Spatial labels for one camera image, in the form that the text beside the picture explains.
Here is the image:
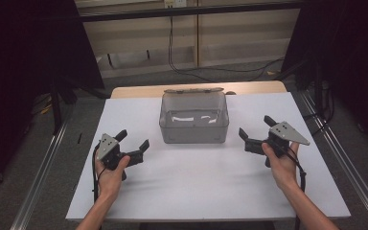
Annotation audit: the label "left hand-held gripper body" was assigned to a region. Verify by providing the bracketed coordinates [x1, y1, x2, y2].
[96, 133, 146, 171]

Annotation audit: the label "person's right hand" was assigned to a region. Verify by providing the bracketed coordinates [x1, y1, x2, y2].
[262, 142, 301, 190]

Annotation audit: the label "white table sheet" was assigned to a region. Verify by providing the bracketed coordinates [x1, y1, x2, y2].
[65, 91, 352, 223]

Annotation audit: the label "clear grey box lid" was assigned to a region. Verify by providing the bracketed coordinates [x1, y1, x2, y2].
[163, 86, 225, 95]

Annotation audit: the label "clear grey storage box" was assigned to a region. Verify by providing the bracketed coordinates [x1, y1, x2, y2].
[158, 91, 230, 145]

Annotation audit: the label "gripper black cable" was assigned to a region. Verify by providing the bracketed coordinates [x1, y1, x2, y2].
[284, 149, 308, 230]
[91, 145, 103, 230]

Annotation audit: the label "person's left hand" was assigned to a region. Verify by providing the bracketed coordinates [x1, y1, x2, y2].
[94, 155, 131, 199]

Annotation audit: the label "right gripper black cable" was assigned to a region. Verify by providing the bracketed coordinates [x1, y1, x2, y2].
[284, 149, 308, 230]

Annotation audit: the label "black curtain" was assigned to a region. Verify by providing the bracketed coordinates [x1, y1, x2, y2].
[0, 0, 105, 199]
[281, 0, 368, 154]

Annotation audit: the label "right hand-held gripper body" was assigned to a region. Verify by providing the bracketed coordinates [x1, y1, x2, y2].
[244, 121, 311, 168]

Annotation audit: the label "black metal stand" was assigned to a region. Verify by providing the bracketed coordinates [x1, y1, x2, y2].
[274, 57, 326, 119]
[49, 76, 78, 135]

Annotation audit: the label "black horizontal bar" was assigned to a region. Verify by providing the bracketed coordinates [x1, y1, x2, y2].
[80, 1, 303, 23]

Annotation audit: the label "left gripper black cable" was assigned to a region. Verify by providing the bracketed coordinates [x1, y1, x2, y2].
[91, 145, 103, 230]

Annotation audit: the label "wooden table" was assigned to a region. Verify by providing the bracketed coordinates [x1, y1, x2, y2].
[109, 80, 288, 100]

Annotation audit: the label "long black wall cable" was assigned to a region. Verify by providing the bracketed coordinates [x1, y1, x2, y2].
[167, 15, 286, 82]

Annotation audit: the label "black floor cables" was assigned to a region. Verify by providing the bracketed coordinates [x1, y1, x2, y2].
[303, 82, 335, 136]

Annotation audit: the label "metal floor rail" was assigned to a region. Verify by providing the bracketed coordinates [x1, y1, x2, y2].
[9, 118, 71, 230]
[298, 90, 368, 230]

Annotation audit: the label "white wall outlet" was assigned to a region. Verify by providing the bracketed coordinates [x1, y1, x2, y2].
[163, 0, 188, 9]

